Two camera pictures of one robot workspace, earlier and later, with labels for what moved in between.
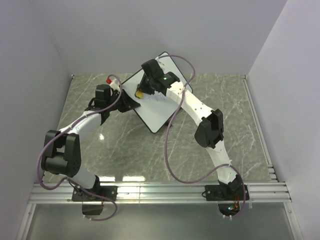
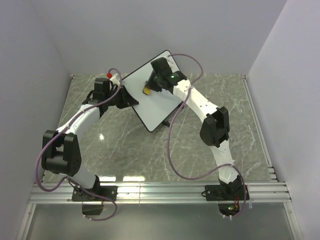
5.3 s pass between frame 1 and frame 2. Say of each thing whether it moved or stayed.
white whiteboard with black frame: stayed
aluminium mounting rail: stayed
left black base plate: stayed
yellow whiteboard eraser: moved
